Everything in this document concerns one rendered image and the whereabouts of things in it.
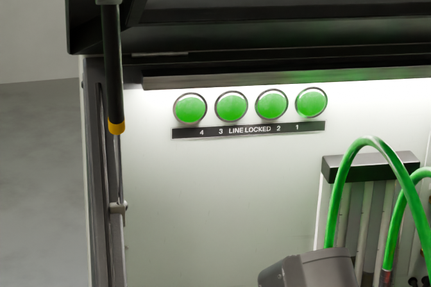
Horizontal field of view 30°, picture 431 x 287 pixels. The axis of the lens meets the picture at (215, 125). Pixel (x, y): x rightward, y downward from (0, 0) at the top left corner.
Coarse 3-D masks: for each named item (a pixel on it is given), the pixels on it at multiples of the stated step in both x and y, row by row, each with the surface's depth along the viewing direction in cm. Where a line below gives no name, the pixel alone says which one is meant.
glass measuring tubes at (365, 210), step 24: (336, 168) 119; (360, 168) 120; (384, 168) 121; (408, 168) 122; (360, 192) 123; (384, 192) 124; (360, 216) 125; (384, 216) 128; (336, 240) 126; (360, 240) 130; (384, 240) 130; (360, 264) 132
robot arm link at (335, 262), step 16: (288, 256) 57; (304, 256) 57; (320, 256) 57; (336, 256) 57; (272, 272) 57; (288, 272) 56; (304, 272) 57; (320, 272) 57; (336, 272) 57; (352, 272) 58
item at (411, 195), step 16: (352, 144) 106; (368, 144) 100; (384, 144) 96; (352, 160) 109; (400, 160) 93; (336, 176) 113; (400, 176) 91; (336, 192) 114; (416, 192) 89; (336, 208) 116; (416, 208) 88; (416, 224) 87
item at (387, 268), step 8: (424, 168) 103; (416, 176) 106; (424, 176) 104; (400, 192) 111; (400, 200) 111; (400, 208) 112; (400, 216) 113; (392, 224) 115; (392, 232) 115; (392, 240) 116; (392, 248) 116; (384, 256) 118; (392, 256) 117; (384, 264) 118; (392, 264) 118; (384, 272) 118; (392, 272) 119; (384, 280) 119
